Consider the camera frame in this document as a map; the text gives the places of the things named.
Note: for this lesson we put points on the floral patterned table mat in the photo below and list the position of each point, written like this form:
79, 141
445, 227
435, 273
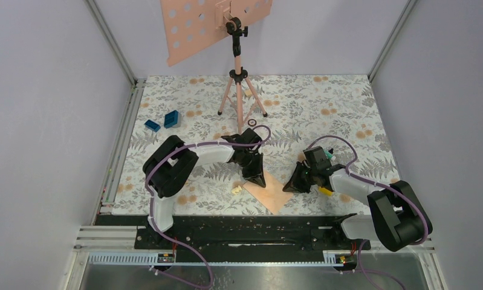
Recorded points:
336, 112

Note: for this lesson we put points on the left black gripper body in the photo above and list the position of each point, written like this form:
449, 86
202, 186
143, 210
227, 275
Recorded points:
247, 157

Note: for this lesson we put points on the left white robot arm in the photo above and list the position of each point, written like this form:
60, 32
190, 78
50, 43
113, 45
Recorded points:
169, 167

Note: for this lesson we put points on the yellow toy brick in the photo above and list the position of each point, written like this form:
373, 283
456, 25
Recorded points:
325, 191

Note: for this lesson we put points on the cream chess knight piece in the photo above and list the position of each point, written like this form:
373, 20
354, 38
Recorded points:
236, 190

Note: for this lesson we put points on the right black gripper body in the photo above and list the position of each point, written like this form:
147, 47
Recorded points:
314, 171

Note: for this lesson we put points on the large blue toy brick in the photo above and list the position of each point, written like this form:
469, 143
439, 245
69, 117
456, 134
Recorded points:
172, 119

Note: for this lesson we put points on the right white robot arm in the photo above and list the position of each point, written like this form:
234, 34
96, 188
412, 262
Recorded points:
397, 218

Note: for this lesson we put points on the small blue toy brick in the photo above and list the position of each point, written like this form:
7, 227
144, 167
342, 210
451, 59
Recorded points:
152, 126

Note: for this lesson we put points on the tan paper envelope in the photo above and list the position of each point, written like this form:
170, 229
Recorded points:
272, 197

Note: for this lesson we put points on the green white glue stick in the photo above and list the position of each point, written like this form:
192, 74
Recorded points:
329, 155

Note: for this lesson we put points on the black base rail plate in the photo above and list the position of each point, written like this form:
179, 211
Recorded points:
243, 239

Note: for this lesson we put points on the small beige wooden block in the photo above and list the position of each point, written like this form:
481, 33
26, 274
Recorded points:
248, 93

